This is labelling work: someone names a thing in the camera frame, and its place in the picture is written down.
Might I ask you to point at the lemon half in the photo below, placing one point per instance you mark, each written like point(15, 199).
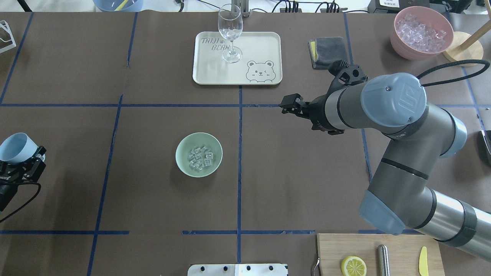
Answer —
point(353, 266)

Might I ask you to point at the yellow plastic fork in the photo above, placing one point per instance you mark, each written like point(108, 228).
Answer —
point(121, 5)

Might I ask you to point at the blue bowl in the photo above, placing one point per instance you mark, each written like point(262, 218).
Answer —
point(110, 5)

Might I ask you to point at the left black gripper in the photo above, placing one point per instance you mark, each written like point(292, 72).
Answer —
point(10, 172)

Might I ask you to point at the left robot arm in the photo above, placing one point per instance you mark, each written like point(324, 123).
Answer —
point(8, 191)

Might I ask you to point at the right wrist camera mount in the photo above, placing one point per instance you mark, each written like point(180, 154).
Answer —
point(345, 74)

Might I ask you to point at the wooden paper towel stand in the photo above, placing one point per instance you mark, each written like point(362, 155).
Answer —
point(467, 32)

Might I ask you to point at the metal handled knife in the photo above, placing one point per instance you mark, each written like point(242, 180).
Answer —
point(384, 266)

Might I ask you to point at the pink bowl with ice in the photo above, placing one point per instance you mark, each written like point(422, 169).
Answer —
point(419, 33)

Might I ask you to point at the light blue plastic cup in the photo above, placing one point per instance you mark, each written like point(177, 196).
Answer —
point(17, 148)

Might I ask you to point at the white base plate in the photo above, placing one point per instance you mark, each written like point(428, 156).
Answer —
point(260, 269)

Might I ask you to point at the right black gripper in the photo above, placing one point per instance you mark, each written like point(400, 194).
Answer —
point(318, 112)

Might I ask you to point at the white wire cup rack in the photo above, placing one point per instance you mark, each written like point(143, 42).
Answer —
point(6, 37)

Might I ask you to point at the grey folded cloth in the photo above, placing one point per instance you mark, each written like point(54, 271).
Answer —
point(326, 50)

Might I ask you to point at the yellow plastic knife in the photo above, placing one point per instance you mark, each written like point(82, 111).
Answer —
point(423, 261)

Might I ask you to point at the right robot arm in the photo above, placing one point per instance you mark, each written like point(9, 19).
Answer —
point(420, 133)

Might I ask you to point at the green ceramic bowl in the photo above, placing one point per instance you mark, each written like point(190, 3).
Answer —
point(194, 140)

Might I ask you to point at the ice cubes in bowl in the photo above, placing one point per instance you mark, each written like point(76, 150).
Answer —
point(200, 157)

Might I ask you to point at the clear wine glass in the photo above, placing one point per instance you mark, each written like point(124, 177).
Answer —
point(230, 26)

